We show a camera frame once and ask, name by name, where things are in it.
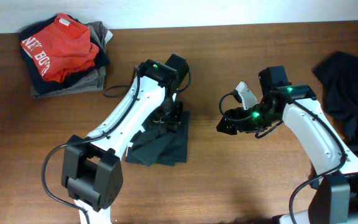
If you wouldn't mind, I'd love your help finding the dark teal t-shirt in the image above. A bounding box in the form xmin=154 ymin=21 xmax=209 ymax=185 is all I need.
xmin=125 ymin=111 xmax=190 ymax=166

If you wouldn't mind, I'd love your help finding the folded grey garment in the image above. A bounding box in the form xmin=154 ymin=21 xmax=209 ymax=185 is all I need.
xmin=30 ymin=21 xmax=113 ymax=98

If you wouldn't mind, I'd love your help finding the folded orange printed t-shirt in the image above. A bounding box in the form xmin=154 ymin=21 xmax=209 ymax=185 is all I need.
xmin=21 ymin=13 xmax=99 ymax=83

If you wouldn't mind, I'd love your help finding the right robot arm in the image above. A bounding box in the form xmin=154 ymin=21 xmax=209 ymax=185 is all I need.
xmin=216 ymin=66 xmax=358 ymax=223

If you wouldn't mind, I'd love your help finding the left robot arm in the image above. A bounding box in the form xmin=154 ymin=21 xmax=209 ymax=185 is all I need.
xmin=62 ymin=54 xmax=190 ymax=223

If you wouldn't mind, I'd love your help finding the black garment pile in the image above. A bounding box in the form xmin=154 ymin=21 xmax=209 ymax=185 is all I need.
xmin=313 ymin=51 xmax=358 ymax=157

